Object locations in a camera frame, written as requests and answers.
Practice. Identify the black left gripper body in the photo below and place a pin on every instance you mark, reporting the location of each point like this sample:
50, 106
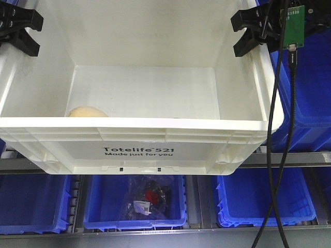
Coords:
7, 12

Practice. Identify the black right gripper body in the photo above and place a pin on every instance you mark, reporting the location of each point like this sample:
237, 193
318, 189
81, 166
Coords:
317, 15

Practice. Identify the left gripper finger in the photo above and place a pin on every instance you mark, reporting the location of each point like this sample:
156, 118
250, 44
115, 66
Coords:
19, 18
25, 43

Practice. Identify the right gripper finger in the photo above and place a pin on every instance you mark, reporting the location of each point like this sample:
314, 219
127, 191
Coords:
252, 18
246, 43

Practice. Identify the cream round plush toy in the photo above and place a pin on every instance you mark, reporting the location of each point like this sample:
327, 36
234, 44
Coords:
86, 111

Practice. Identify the white plastic tote box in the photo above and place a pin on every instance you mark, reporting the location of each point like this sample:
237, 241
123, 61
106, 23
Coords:
177, 98

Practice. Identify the green circuit board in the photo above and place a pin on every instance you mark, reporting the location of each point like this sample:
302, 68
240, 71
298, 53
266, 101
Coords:
295, 27

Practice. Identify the blue bin upper right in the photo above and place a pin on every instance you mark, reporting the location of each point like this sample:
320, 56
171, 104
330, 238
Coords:
311, 132

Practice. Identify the blue bin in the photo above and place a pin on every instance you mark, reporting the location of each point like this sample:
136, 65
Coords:
311, 132
104, 201
34, 203
243, 197

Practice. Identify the blue bin lower right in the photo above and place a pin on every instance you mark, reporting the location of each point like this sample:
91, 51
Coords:
243, 197

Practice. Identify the lower roller track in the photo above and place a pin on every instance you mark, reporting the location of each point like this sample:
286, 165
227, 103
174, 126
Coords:
75, 191

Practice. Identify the blue bin lower left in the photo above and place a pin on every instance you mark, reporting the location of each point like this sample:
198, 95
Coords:
34, 203

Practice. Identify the blue bin lower middle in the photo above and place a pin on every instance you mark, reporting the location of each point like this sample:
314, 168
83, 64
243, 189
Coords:
104, 201

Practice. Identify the plastic bag of parts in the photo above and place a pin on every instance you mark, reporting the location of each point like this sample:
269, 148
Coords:
148, 197

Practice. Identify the lower shelf front rail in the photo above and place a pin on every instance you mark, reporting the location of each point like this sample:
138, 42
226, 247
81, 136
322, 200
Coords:
297, 236

